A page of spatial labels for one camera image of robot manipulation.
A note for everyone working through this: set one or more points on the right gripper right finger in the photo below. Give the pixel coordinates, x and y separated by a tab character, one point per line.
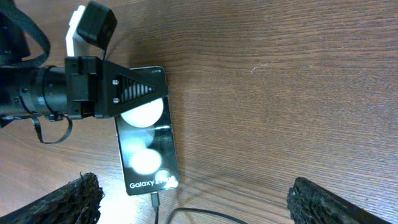
311	203

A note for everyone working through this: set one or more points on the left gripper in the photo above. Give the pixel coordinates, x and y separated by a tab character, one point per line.
105	89

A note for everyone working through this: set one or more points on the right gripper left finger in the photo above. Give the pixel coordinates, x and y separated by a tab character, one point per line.
76	202

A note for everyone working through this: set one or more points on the black smartphone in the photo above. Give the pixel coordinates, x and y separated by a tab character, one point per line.
147	149

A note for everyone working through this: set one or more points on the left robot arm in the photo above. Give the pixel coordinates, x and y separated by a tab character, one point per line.
29	87

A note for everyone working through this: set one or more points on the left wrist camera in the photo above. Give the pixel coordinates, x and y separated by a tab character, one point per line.
93	24

